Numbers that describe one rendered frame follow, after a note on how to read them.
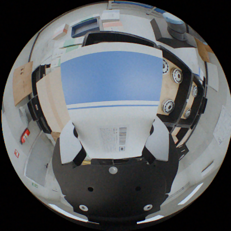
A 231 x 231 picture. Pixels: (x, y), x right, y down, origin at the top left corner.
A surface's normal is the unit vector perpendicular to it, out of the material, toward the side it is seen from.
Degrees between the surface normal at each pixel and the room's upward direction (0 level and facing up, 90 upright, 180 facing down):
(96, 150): 0
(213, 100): 90
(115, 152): 0
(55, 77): 0
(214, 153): 90
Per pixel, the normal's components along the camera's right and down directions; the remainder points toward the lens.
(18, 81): 0.99, 0.05
